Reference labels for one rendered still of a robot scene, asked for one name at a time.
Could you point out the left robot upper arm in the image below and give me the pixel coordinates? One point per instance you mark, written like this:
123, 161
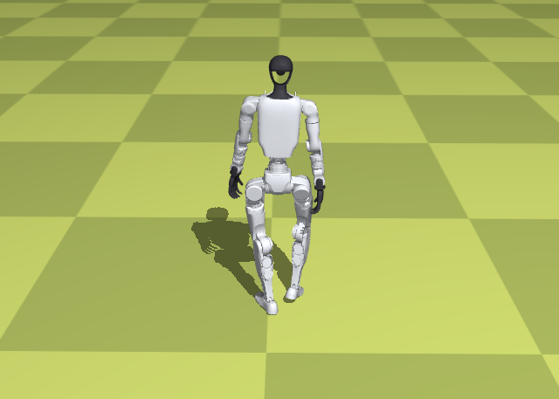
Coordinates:
249, 107

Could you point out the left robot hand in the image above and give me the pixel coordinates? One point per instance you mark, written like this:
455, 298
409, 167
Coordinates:
233, 183

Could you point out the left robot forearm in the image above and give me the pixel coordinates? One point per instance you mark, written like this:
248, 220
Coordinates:
239, 154

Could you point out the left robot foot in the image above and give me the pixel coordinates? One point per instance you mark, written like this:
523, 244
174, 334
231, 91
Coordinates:
271, 307

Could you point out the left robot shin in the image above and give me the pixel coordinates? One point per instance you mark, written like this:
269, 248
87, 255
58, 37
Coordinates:
264, 266

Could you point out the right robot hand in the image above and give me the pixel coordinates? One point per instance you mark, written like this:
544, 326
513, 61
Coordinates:
319, 186

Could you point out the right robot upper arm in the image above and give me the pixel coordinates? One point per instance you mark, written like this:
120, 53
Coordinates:
309, 108

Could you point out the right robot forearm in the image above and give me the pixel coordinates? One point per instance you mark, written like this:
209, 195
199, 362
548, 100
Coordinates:
316, 159

